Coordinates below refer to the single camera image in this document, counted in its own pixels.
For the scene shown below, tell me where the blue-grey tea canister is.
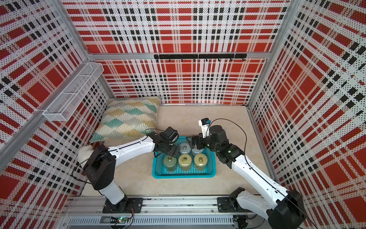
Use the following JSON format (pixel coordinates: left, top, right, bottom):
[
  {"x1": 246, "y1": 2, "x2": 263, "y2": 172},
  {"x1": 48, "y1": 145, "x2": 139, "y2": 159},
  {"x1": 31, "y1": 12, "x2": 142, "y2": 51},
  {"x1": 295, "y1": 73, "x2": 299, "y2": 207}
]
[
  {"x1": 191, "y1": 148, "x2": 204, "y2": 157},
  {"x1": 179, "y1": 142, "x2": 191, "y2": 155}
]

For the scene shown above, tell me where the dark green tea canister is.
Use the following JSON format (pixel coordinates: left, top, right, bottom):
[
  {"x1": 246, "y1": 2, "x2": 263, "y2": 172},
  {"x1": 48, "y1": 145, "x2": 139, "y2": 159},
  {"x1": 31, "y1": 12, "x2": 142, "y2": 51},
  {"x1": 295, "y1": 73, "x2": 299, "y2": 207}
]
[{"x1": 163, "y1": 156, "x2": 177, "y2": 172}]

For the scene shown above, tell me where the yellow-green tea canister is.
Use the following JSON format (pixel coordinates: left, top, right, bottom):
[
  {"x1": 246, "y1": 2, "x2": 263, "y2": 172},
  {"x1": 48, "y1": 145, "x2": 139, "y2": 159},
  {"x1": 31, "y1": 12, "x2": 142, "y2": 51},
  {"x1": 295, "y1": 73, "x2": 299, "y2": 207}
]
[
  {"x1": 178, "y1": 154, "x2": 192, "y2": 171},
  {"x1": 194, "y1": 153, "x2": 208, "y2": 171}
]

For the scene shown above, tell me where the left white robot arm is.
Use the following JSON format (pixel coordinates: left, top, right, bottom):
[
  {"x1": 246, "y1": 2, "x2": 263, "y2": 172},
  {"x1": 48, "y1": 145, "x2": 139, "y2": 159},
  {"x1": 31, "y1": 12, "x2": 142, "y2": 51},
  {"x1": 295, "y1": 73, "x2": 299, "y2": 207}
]
[{"x1": 78, "y1": 127, "x2": 179, "y2": 208}]

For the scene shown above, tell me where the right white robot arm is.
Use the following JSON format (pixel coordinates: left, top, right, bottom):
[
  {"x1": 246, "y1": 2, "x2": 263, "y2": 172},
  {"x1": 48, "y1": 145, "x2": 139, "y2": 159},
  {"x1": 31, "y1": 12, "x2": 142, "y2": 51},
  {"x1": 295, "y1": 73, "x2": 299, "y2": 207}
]
[{"x1": 186, "y1": 125, "x2": 307, "y2": 229}]

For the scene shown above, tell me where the teal plastic basket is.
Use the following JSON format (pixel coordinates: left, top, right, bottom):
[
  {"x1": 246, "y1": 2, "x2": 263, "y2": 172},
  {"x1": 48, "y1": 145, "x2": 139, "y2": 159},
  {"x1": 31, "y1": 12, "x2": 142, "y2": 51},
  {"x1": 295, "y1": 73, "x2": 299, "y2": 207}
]
[{"x1": 152, "y1": 136, "x2": 217, "y2": 179}]

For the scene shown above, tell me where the geometric fan pattern pillow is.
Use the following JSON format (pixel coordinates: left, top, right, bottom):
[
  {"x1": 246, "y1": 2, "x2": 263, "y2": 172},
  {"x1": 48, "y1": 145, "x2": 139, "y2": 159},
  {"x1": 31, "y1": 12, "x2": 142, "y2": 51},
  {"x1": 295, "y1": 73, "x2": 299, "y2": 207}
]
[{"x1": 90, "y1": 96, "x2": 161, "y2": 143}]

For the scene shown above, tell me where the white plush bear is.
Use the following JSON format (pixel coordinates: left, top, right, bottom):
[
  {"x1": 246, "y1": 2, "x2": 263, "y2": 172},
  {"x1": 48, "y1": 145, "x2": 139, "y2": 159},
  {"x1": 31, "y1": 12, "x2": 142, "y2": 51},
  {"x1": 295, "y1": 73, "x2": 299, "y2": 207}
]
[{"x1": 77, "y1": 145, "x2": 93, "y2": 168}]

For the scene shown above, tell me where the green circuit board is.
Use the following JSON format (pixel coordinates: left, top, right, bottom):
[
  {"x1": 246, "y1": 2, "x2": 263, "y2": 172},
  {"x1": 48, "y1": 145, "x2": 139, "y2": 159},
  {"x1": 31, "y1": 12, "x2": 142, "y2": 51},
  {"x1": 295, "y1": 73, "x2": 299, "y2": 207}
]
[{"x1": 110, "y1": 217, "x2": 129, "y2": 224}]

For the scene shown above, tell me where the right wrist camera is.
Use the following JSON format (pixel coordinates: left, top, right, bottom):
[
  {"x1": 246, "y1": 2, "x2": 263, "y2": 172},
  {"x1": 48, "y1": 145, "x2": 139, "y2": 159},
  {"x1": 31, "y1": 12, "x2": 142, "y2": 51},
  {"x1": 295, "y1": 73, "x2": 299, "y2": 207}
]
[{"x1": 198, "y1": 118, "x2": 211, "y2": 138}]

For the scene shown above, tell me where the black hook rail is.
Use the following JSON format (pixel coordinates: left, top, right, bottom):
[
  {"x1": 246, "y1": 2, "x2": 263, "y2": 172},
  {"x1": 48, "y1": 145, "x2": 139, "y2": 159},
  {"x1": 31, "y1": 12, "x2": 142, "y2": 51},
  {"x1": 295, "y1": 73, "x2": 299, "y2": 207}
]
[{"x1": 154, "y1": 53, "x2": 248, "y2": 61}]

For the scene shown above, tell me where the white wire mesh shelf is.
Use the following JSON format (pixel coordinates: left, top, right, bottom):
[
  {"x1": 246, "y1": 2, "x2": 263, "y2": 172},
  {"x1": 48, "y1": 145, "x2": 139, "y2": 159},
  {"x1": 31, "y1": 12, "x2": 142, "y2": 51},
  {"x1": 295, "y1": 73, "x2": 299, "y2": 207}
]
[{"x1": 43, "y1": 62, "x2": 104, "y2": 122}]

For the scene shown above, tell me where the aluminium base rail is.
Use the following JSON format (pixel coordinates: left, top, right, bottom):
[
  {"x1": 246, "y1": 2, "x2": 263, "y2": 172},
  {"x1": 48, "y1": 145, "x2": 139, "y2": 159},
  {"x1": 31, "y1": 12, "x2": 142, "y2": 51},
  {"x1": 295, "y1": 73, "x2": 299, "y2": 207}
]
[{"x1": 56, "y1": 196, "x2": 269, "y2": 229}]

